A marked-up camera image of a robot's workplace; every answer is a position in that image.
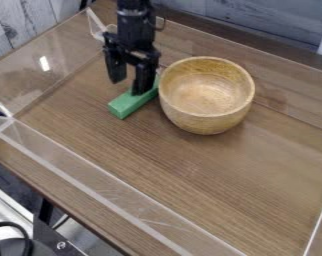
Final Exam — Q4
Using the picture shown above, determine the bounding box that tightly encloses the black metal table bracket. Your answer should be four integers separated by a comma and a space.
31, 218, 87, 256

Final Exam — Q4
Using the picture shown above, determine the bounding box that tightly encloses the light wooden bowl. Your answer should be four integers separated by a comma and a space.
158, 56, 256, 135

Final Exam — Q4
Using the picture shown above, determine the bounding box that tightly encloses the black table leg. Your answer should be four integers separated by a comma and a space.
38, 199, 54, 225

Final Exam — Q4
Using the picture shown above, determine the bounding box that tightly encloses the black cable loop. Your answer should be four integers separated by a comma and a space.
0, 213, 34, 256

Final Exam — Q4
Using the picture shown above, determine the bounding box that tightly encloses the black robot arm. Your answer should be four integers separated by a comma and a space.
102, 0, 161, 96

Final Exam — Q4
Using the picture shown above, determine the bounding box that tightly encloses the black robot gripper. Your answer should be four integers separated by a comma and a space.
102, 8, 159, 96

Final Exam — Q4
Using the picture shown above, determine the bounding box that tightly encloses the green rectangular block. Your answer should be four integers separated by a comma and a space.
107, 76, 159, 120

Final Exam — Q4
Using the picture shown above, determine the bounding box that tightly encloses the clear acrylic tray enclosure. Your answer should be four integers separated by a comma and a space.
0, 13, 322, 256

